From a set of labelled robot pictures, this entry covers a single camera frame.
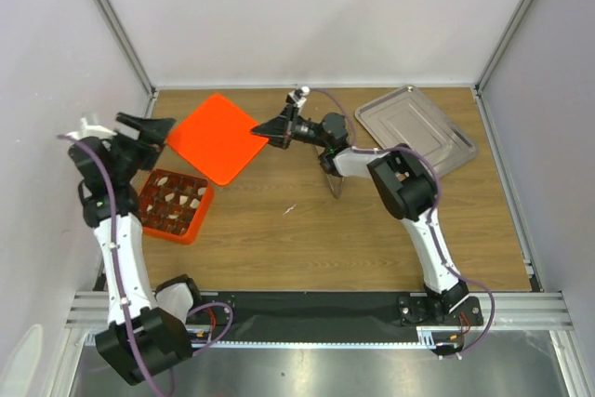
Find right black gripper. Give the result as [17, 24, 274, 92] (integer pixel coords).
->
[250, 105, 329, 152]

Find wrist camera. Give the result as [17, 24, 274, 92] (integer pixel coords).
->
[65, 113, 116, 140]
[285, 86, 311, 110]

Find aluminium frame rail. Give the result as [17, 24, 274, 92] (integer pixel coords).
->
[481, 292, 575, 331]

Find metal tray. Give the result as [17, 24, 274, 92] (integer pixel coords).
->
[354, 86, 479, 177]

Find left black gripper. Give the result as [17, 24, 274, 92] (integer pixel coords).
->
[105, 113, 175, 182]

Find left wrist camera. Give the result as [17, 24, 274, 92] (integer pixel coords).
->
[65, 113, 116, 140]

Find orange compartment chocolate box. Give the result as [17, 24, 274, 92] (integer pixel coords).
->
[139, 168, 214, 245]

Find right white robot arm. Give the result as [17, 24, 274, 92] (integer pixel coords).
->
[251, 104, 469, 324]

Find orange box lid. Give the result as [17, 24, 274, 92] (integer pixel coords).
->
[167, 93, 269, 187]

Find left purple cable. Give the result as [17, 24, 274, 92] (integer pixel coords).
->
[58, 134, 235, 397]

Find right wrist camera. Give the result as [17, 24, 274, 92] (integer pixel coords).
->
[285, 86, 311, 110]

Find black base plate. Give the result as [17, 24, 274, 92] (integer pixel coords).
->
[201, 291, 485, 327]

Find grey cable duct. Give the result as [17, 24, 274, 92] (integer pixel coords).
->
[215, 325, 465, 351]

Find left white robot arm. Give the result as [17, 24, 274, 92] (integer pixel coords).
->
[62, 112, 205, 386]

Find metal tongs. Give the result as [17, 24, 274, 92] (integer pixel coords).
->
[312, 146, 345, 200]

